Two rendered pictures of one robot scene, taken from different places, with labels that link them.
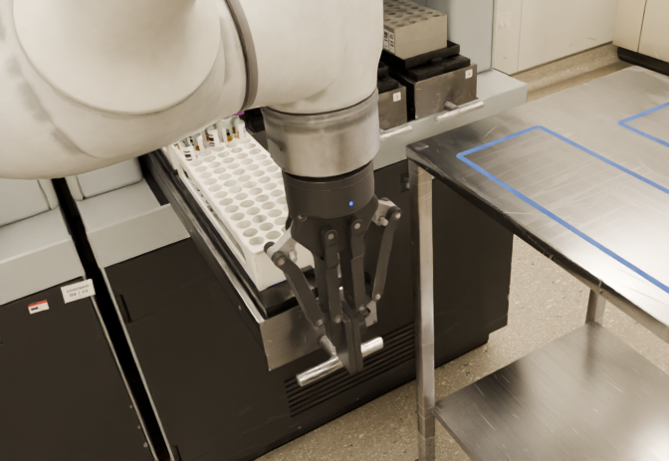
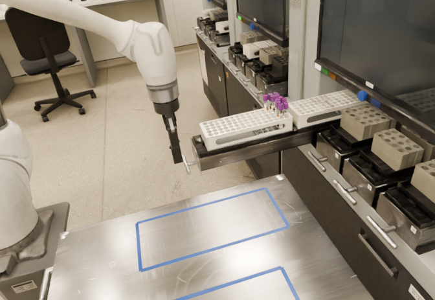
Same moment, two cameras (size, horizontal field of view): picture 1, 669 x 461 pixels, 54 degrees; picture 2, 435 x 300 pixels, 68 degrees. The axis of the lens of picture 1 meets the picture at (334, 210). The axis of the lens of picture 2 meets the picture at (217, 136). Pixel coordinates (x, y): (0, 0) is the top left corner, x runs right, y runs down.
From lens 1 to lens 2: 116 cm
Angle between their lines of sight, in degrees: 82
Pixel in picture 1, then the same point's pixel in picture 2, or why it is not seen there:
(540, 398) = not seen: outside the picture
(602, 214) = (193, 221)
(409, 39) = (423, 180)
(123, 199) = not seen: hidden behind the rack
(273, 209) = (221, 126)
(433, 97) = (388, 213)
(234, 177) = (246, 118)
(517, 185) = (229, 201)
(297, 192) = not seen: hidden behind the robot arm
